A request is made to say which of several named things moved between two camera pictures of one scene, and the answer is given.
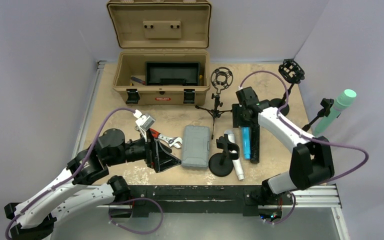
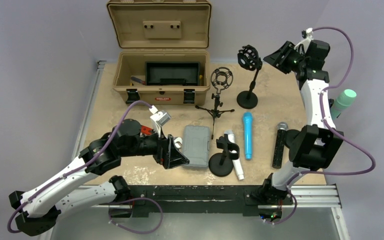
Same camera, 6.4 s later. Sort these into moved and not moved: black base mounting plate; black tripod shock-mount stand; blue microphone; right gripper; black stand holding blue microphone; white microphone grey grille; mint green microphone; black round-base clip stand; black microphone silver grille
Moved: black stand holding blue microphone; black microphone silver grille; right gripper
Not moved: black base mounting plate; black round-base clip stand; blue microphone; white microphone grey grille; black tripod shock-mount stand; mint green microphone
